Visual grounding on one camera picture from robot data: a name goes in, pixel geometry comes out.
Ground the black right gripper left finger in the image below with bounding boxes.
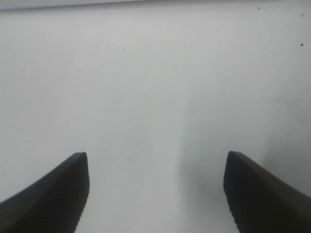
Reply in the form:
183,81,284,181
0,152,89,233

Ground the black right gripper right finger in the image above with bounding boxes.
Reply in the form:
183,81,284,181
223,151,311,233

